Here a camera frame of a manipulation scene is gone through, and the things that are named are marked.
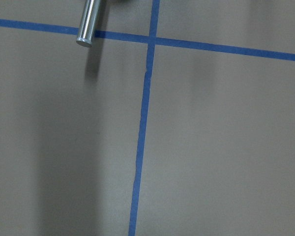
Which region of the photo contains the steel muddler black tip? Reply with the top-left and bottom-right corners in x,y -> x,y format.
76,0 -> 101,48

